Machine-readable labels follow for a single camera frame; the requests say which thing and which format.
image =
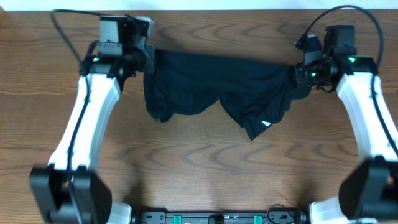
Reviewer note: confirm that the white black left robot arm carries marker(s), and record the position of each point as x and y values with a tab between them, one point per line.
68	189

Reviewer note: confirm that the black shorts garment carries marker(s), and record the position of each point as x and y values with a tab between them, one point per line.
255	94

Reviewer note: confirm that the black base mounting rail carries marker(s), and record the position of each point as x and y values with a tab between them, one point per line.
272	216

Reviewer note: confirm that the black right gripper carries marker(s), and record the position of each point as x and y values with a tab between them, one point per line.
328	60

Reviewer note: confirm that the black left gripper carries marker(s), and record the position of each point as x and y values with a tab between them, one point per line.
145	61

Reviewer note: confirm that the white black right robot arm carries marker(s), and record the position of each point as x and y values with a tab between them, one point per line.
369	193

